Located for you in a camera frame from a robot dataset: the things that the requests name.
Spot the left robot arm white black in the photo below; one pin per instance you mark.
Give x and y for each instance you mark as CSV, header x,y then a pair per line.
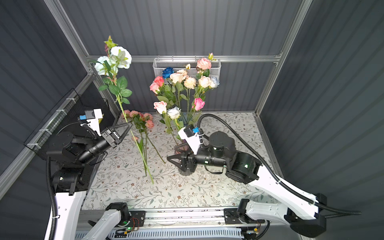
x,y
71,160

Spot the pink cream peony spray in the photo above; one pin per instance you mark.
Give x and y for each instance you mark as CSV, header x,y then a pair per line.
x,y
204,66

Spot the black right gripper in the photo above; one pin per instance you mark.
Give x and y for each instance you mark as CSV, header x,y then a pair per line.
x,y
185,160

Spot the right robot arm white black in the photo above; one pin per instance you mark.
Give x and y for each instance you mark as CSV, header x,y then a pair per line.
x,y
302,217

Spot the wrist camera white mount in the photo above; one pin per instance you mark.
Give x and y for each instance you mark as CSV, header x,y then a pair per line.
x,y
91,120
193,136

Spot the white wire mesh basket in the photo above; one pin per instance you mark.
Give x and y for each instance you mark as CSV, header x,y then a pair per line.
x,y
164,67

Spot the pale pink rose stem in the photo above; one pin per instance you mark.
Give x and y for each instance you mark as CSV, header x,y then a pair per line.
x,y
202,88

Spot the magenta rose stem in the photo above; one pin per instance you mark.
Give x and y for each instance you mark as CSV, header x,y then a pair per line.
x,y
195,112

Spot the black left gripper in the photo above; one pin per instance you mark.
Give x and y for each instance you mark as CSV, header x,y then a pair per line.
x,y
107,132

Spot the floral table cloth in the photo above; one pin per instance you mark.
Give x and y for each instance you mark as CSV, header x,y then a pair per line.
x,y
121,178

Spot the bunch of artificial flowers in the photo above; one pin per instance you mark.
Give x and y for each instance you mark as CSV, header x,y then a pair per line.
x,y
144,123

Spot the large pink rose stem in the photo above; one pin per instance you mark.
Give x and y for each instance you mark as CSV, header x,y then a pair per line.
x,y
161,108

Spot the pink red rose stem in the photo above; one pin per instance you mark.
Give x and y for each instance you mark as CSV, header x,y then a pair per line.
x,y
162,81

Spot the white lisianthus spray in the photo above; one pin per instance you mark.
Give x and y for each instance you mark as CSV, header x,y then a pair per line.
x,y
108,67

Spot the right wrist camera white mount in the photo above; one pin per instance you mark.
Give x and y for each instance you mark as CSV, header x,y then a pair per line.
x,y
193,136

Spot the blue rose stem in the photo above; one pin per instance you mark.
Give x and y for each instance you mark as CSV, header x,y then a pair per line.
x,y
167,72

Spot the red glass vase with ribbon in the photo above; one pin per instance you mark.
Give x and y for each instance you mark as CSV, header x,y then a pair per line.
x,y
182,148

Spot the light pink rose stem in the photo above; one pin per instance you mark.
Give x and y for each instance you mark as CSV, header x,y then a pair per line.
x,y
164,93

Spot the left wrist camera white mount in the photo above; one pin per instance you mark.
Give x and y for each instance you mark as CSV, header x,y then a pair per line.
x,y
91,120

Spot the white rose with green leaves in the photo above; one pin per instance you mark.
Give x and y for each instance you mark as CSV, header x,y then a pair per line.
x,y
175,116

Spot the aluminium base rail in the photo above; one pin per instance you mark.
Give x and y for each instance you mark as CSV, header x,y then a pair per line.
x,y
118,223

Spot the white rose stem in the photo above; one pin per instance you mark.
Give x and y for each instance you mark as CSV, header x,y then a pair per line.
x,y
214,83

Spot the black wire mesh basket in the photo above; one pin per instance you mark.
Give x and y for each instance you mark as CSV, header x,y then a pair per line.
x,y
64,118

